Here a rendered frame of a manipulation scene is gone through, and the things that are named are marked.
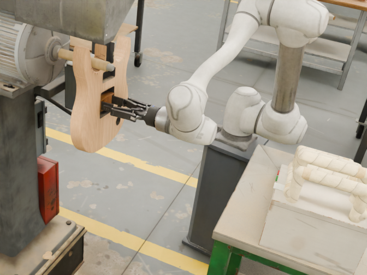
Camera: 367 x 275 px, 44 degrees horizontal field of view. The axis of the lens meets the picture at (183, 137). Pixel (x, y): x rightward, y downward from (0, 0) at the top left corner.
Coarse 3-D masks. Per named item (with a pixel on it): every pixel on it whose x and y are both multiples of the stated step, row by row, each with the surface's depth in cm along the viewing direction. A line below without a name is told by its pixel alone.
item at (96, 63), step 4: (60, 52) 150; (64, 52) 149; (68, 52) 149; (72, 52) 149; (60, 56) 150; (64, 56) 149; (68, 56) 149; (72, 56) 148; (68, 60) 150; (72, 60) 149; (92, 60) 147; (96, 60) 146; (100, 60) 146; (92, 64) 147; (96, 64) 146; (100, 64) 146; (104, 64) 145; (96, 68) 148; (100, 68) 146; (104, 68) 146
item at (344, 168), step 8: (304, 152) 124; (304, 160) 124; (312, 160) 123; (320, 160) 123; (328, 160) 122; (336, 160) 122; (328, 168) 123; (336, 168) 122; (344, 168) 121; (352, 168) 121; (360, 168) 121; (352, 176) 122; (360, 176) 120
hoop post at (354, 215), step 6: (360, 198) 114; (366, 198) 114; (354, 204) 117; (360, 204) 115; (366, 204) 115; (354, 210) 117; (360, 210) 116; (348, 216) 119; (354, 216) 117; (354, 222) 118
